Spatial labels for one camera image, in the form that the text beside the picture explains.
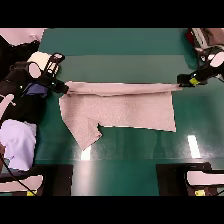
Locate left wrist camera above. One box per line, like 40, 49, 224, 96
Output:
43, 52, 66, 80

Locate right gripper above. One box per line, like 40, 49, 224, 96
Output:
176, 71, 203, 89

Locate pink T-shirt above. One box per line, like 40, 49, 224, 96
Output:
58, 80, 184, 152

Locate white garment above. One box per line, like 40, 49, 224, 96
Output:
0, 118, 38, 173

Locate black garment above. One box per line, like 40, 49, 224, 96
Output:
0, 35, 48, 126

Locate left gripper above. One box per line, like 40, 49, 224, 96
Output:
48, 77, 70, 95

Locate black cable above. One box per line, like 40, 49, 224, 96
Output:
0, 155, 36, 197

